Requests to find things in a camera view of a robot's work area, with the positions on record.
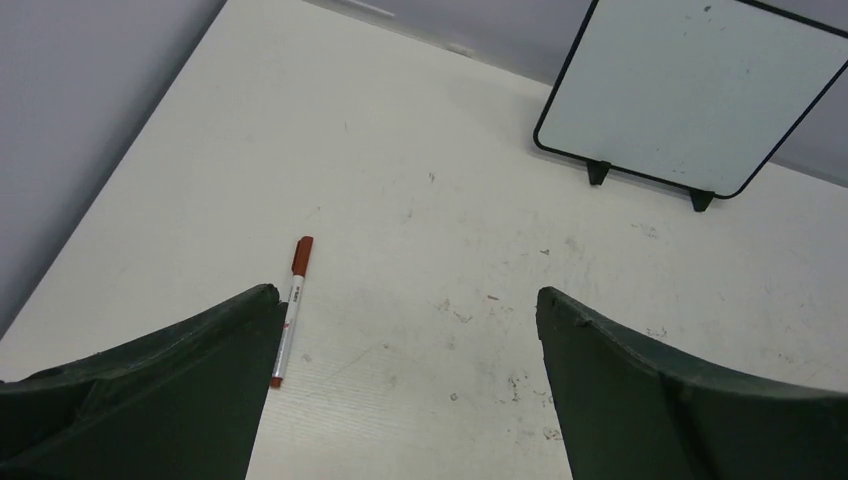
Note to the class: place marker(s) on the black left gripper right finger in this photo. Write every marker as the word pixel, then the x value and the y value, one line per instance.
pixel 632 407

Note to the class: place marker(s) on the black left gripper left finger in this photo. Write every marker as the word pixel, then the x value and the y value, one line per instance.
pixel 182 402

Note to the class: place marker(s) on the white marker pen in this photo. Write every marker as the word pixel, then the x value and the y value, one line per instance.
pixel 299 269

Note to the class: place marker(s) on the black framed whiteboard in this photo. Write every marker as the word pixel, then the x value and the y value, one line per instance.
pixel 696 95

